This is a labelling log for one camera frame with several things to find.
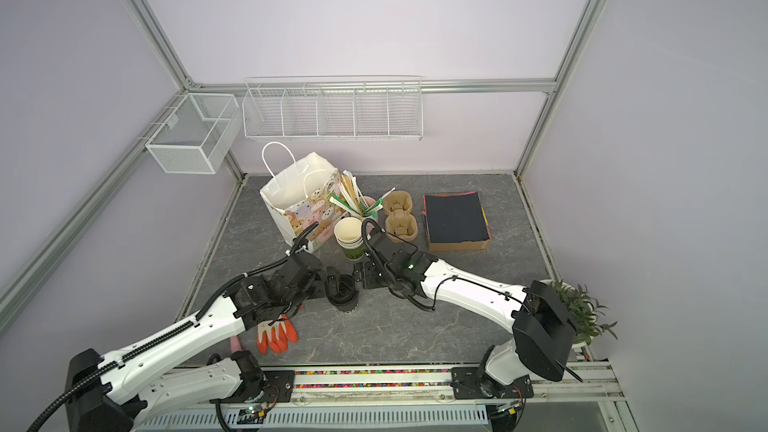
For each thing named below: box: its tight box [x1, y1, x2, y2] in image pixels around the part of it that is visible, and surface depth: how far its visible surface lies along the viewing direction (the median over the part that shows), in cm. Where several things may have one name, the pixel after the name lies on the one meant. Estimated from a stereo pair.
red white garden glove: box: [256, 314, 299, 355], surface depth 82 cm
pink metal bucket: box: [358, 195, 378, 219], surface depth 101 cm
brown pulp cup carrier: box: [384, 190, 418, 243], surface depth 104 cm
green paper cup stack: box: [334, 216, 364, 261], surface depth 90 cm
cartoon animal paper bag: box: [260, 142, 347, 252], surface depth 87 cm
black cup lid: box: [352, 263, 367, 291], surface depth 72 cm
